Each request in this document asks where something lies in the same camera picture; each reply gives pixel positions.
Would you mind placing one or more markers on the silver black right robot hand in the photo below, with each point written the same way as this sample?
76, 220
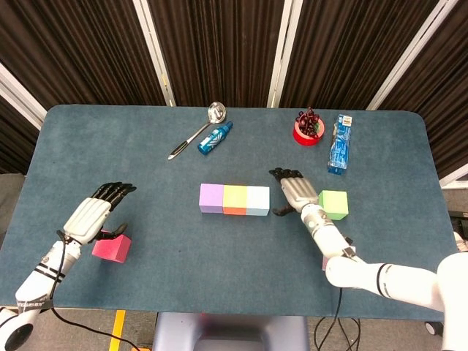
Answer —
300, 192

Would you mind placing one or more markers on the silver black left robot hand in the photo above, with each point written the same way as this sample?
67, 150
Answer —
86, 219

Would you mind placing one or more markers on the green foam cube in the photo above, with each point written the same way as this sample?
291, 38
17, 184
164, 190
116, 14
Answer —
334, 203

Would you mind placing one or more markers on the red cube with beige face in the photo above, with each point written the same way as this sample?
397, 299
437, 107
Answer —
113, 250

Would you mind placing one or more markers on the light blue foam cube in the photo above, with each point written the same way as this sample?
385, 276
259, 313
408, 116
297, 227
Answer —
257, 199

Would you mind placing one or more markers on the orange cube with yellow face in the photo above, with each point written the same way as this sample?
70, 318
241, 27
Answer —
235, 197

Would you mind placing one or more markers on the pink cube with white face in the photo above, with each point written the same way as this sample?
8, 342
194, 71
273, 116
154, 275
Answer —
324, 263

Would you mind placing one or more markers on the purple foam cube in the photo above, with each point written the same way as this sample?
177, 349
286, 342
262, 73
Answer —
211, 199

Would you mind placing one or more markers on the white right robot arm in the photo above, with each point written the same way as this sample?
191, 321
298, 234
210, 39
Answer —
402, 278

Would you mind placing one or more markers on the red bowl with grapes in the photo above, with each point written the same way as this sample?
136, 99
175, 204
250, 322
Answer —
300, 139

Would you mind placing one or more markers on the blue plastic packet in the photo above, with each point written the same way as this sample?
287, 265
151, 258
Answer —
340, 150

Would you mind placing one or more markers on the blue spray bottle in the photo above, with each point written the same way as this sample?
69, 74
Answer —
212, 140

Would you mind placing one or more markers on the dark brown pleated screen panel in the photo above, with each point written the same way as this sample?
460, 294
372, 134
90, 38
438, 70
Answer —
80, 47
219, 47
347, 47
14, 139
446, 91

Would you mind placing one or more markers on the yellow floor tape strip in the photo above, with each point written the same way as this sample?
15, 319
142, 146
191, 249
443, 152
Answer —
117, 325

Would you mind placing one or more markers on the blue-grey table cloth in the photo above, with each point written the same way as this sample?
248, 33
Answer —
204, 263

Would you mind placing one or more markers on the grey-blue robot torso base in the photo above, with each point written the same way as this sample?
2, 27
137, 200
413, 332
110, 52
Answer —
230, 332

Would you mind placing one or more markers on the black equipment on floor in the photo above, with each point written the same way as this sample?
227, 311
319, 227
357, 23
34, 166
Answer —
459, 221

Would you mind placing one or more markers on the white stand leg with caster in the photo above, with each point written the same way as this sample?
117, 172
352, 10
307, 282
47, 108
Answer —
433, 327

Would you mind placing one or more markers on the white screen frame post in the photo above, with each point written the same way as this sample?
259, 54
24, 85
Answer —
22, 89
281, 55
410, 55
154, 55

